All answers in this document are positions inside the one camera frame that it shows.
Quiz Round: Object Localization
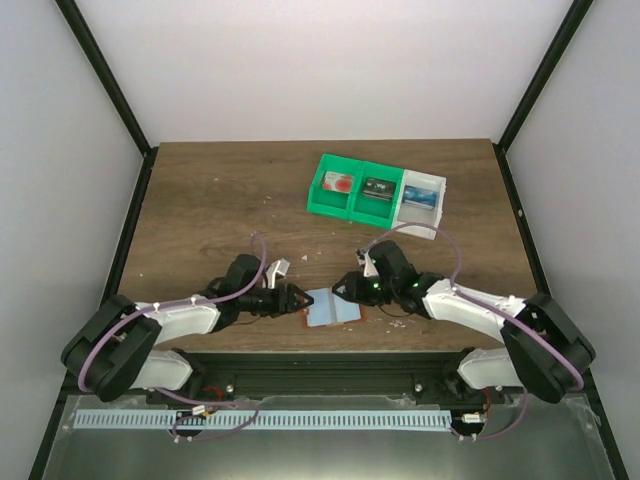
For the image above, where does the brown leather card holder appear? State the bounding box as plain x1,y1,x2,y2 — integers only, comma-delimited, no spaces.
303,288,365,328

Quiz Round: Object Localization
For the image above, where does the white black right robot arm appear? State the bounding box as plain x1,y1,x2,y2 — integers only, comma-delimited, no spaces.
332,240,596,404

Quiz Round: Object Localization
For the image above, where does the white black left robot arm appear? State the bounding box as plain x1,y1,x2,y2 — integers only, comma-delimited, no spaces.
61,254,314,402

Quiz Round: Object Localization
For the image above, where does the black VIP card stack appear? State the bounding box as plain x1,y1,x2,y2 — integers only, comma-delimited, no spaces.
362,177,397,202

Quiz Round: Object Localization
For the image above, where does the red white card stack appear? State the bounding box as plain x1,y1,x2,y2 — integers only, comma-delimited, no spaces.
321,171,354,194

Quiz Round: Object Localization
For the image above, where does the blue card stack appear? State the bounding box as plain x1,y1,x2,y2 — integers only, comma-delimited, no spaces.
402,185,439,210

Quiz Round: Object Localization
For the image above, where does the middle green plastic bin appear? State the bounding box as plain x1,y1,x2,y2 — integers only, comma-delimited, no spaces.
350,161,404,228

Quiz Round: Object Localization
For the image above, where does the green plastic bin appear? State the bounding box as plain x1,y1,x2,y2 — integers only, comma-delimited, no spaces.
350,161,404,228
307,153,364,220

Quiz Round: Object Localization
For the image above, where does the left green plastic bin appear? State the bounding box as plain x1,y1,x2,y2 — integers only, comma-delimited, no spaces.
307,153,364,220

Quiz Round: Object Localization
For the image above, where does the white plastic bin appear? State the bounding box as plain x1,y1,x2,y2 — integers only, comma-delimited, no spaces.
392,169,447,240

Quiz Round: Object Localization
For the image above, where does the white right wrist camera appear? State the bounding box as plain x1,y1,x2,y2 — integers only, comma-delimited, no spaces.
356,248,379,278

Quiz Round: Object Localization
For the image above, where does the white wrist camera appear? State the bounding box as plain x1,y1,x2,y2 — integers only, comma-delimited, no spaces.
265,258,290,289
356,248,379,278

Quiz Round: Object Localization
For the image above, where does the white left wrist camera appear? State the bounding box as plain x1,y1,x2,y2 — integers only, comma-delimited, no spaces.
265,258,290,289

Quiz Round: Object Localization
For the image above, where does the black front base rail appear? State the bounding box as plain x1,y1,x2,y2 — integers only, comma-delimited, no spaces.
176,352,487,409

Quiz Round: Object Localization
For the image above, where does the light blue slotted cable duct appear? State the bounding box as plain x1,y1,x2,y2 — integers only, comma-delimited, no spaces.
73,409,452,432

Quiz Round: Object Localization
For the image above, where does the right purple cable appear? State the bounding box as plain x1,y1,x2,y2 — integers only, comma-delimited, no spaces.
357,222,586,443

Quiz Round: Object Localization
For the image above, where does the black right back frame post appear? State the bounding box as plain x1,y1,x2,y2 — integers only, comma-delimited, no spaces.
497,0,594,152

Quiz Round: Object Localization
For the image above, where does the black frame post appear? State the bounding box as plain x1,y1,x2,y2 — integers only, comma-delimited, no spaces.
53,0,153,154
497,0,594,152

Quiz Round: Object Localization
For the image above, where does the black left back frame post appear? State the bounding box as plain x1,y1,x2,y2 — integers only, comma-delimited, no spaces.
53,0,153,154

